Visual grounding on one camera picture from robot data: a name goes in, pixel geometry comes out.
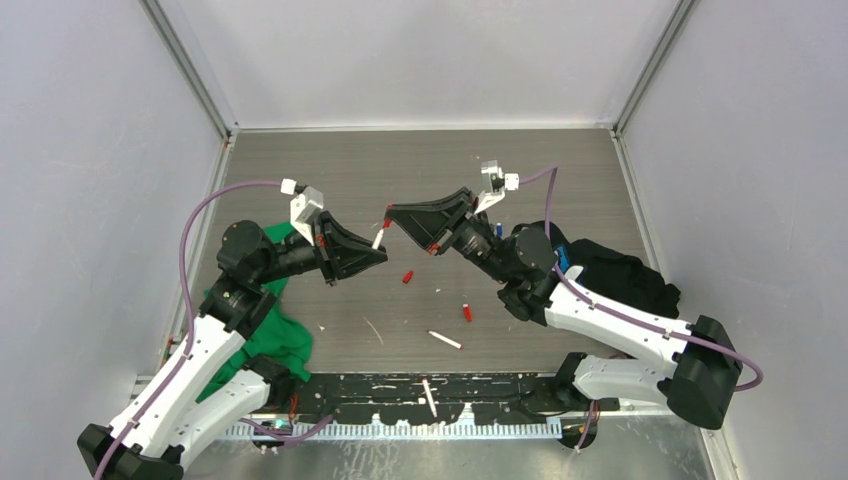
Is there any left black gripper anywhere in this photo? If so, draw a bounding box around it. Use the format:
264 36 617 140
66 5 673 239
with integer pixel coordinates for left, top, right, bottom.
253 211 386 286

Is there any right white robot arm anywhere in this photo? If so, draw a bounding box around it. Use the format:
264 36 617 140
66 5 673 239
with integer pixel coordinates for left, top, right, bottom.
385 188 743 430

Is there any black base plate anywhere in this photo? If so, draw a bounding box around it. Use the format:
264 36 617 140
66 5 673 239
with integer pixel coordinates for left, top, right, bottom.
257 372 589 426

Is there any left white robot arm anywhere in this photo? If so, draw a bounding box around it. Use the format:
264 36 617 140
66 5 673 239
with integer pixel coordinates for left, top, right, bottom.
77 211 388 479

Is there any green cloth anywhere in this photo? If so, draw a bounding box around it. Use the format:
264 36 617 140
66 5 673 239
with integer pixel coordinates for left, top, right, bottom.
196 222 315 403

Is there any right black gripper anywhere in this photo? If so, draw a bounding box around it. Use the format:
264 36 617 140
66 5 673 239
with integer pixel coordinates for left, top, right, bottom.
386 187 514 285

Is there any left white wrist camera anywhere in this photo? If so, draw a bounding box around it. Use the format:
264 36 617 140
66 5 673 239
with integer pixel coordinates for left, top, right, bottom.
280 178 324 246

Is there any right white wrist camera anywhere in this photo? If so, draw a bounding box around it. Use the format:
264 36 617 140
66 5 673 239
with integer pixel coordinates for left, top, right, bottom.
474 160 520 215

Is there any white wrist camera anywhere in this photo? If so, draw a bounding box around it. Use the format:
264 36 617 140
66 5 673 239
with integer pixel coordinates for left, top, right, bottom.
280 178 324 246
474 160 520 215

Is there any slotted cable duct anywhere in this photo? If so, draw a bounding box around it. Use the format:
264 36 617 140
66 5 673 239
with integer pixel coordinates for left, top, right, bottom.
221 419 564 441

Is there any black daisy cloth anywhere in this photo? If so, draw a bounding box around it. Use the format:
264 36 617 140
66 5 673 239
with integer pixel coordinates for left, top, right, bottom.
549 223 681 319

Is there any red white pen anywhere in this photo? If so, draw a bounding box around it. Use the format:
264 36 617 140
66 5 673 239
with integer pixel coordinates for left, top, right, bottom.
427 330 464 350
371 229 385 250
421 377 438 418

